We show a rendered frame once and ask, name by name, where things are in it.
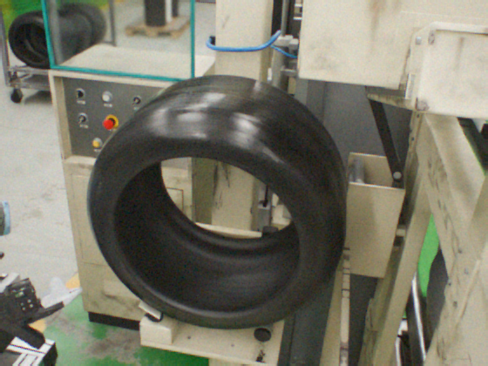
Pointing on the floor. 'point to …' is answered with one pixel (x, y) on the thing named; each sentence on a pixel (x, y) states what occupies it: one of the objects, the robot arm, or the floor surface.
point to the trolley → (25, 53)
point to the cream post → (248, 26)
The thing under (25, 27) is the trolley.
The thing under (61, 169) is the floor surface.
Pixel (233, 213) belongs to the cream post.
